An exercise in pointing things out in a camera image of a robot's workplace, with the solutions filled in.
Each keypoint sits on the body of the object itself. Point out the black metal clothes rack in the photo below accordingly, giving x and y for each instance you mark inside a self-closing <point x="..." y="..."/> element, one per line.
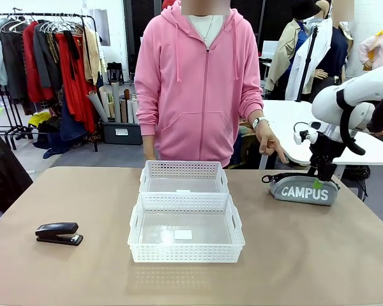
<point x="92" y="95"/>

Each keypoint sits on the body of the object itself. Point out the blue cloth on floor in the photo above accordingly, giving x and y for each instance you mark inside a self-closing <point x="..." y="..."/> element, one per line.
<point x="52" y="150"/>

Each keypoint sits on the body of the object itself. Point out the gray storage box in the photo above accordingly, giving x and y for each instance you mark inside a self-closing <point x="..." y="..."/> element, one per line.
<point x="121" y="132"/>

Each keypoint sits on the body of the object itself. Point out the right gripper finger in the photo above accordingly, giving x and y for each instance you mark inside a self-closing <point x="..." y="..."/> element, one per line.
<point x="327" y="173"/>
<point x="313" y="166"/>

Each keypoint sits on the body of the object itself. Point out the yellow bag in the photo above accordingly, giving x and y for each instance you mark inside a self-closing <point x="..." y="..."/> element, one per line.
<point x="40" y="118"/>

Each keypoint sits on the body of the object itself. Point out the red hanging dress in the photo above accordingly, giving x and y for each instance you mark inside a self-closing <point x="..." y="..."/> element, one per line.
<point x="78" y="95"/>

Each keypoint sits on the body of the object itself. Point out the black stapler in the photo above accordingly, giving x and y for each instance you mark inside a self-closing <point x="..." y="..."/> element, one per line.
<point x="55" y="231"/>

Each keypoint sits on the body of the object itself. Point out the dark cloth covered object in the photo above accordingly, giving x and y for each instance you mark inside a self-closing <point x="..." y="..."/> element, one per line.
<point x="3" y="172"/>

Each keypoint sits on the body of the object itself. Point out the person in pink hoodie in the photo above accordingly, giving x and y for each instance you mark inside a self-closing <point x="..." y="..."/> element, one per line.
<point x="191" y="95"/>

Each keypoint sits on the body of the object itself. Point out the brown paper roll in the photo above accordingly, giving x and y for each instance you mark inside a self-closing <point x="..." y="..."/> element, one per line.
<point x="124" y="111"/>

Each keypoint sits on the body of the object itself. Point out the beige paper roll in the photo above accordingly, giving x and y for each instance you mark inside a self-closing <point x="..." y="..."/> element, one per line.
<point x="104" y="102"/>

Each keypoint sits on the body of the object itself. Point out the person's left hand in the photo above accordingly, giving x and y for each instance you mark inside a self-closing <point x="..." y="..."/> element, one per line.
<point x="268" y="140"/>

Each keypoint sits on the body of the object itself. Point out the gray hanging jacket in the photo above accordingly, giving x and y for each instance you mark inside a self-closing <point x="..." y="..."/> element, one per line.
<point x="43" y="57"/>

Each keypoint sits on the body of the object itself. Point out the beige hanging garment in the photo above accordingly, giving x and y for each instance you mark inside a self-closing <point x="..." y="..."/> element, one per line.
<point x="91" y="54"/>

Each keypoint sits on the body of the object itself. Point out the tall gray paper roll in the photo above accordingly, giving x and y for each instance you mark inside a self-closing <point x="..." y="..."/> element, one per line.
<point x="116" y="102"/>

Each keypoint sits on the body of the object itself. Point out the pink fluffy garment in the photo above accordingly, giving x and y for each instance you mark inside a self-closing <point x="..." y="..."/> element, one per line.
<point x="373" y="48"/>

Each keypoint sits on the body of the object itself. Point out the mannequin in navy shirt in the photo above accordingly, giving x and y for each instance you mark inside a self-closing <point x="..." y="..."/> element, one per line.
<point x="336" y="54"/>

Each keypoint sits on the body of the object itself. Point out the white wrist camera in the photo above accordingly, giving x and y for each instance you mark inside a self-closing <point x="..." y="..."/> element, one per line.
<point x="301" y="135"/>

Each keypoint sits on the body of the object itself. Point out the person's right forearm pink sleeve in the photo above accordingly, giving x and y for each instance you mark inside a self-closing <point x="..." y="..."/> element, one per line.
<point x="147" y="118"/>

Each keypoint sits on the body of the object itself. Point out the person's left forearm pink sleeve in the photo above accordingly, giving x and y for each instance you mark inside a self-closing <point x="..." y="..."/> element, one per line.
<point x="251" y="102"/>

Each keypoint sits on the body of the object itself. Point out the white background table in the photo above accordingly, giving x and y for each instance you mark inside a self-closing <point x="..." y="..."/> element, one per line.
<point x="287" y="118"/>

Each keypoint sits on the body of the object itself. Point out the black hanging scarf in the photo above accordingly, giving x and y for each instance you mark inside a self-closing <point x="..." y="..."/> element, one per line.
<point x="72" y="48"/>

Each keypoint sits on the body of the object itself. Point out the white lab coat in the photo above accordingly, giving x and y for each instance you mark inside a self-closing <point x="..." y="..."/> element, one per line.
<point x="303" y="63"/>

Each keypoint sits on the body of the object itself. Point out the black chair under table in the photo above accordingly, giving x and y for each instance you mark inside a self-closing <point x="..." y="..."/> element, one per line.
<point x="357" y="178"/>

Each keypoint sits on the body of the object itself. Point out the red hanging jacket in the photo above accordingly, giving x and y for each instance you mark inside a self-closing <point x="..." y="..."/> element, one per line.
<point x="32" y="70"/>

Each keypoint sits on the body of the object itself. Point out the dark brown hanging coat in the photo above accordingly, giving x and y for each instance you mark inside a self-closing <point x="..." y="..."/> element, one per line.
<point x="14" y="63"/>

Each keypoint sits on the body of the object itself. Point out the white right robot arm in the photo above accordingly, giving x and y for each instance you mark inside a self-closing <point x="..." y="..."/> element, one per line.
<point x="328" y="99"/>

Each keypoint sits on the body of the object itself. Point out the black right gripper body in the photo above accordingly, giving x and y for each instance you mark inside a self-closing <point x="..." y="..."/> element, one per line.
<point x="325" y="148"/>

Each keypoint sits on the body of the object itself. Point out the mannequin with beige trench coat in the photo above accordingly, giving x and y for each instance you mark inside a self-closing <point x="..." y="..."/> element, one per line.
<point x="284" y="60"/>

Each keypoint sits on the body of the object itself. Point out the black hat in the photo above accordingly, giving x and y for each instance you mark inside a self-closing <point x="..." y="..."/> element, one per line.
<point x="303" y="8"/>

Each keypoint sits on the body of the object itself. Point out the person's right hand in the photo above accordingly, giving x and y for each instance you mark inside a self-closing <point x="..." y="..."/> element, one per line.
<point x="148" y="149"/>

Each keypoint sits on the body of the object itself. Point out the smaller white perforated plastic basket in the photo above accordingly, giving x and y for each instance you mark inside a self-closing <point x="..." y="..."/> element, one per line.
<point x="153" y="178"/>

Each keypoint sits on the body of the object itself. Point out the white paper roll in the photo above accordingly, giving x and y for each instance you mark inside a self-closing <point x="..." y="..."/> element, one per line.
<point x="130" y="111"/>
<point x="135" y="111"/>

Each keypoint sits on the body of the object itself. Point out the larger white perforated plastic basket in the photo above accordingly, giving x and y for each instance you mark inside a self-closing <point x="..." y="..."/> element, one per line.
<point x="185" y="253"/>

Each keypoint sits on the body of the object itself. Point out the white sticker label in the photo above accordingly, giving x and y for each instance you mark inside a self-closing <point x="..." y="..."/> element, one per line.
<point x="183" y="191"/>
<point x="183" y="234"/>

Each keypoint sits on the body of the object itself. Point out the gray CAMPUS pencil case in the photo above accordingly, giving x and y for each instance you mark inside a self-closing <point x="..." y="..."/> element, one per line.
<point x="303" y="192"/>

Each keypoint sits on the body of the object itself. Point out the white wristband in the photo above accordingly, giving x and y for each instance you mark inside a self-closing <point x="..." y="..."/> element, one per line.
<point x="260" y="121"/>

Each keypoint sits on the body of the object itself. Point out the navy denim garment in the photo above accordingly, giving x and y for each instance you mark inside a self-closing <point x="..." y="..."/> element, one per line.
<point x="71" y="124"/>

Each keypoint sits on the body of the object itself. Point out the slanted gray paper roll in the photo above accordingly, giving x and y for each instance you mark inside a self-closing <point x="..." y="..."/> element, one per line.
<point x="99" y="106"/>

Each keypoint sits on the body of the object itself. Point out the black tripod pole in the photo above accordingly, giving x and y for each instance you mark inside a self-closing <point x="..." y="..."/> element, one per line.
<point x="308" y="60"/>

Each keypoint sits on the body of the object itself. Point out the black bag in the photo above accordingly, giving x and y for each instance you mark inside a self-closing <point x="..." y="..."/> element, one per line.
<point x="115" y="73"/>

